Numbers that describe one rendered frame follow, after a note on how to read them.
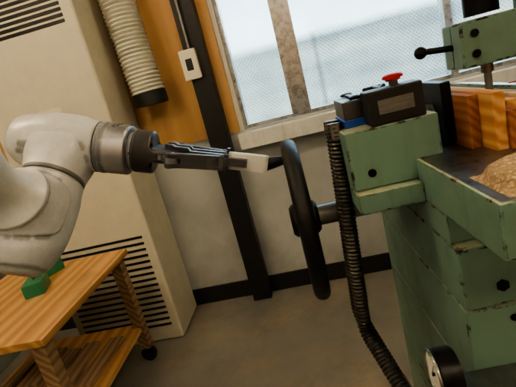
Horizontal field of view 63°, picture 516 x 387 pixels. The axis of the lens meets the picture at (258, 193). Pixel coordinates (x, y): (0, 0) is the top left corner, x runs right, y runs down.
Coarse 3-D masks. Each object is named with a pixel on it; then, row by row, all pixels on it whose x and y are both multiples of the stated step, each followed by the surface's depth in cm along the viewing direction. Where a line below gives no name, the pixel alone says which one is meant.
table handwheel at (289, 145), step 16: (288, 144) 69; (288, 160) 66; (288, 176) 64; (304, 176) 64; (304, 192) 62; (304, 208) 61; (320, 208) 74; (304, 224) 61; (320, 224) 73; (304, 240) 62; (320, 256) 62; (320, 272) 63; (320, 288) 65
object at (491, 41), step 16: (496, 16) 63; (512, 16) 63; (448, 32) 67; (464, 32) 63; (480, 32) 63; (496, 32) 63; (512, 32) 63; (464, 48) 64; (480, 48) 64; (496, 48) 64; (512, 48) 64; (448, 64) 70; (464, 64) 65; (480, 64) 65
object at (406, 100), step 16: (416, 80) 58; (368, 96) 59; (384, 96) 59; (400, 96) 59; (416, 96) 59; (336, 112) 71; (352, 112) 64; (368, 112) 60; (384, 112) 59; (400, 112) 59; (416, 112) 59
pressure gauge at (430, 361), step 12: (432, 348) 54; (444, 348) 53; (432, 360) 52; (444, 360) 51; (456, 360) 51; (444, 372) 50; (456, 372) 50; (432, 384) 55; (444, 384) 50; (456, 384) 50
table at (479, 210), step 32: (416, 160) 61; (448, 160) 56; (480, 160) 53; (352, 192) 65; (384, 192) 60; (416, 192) 60; (448, 192) 51; (480, 192) 43; (480, 224) 44; (512, 224) 39; (512, 256) 40
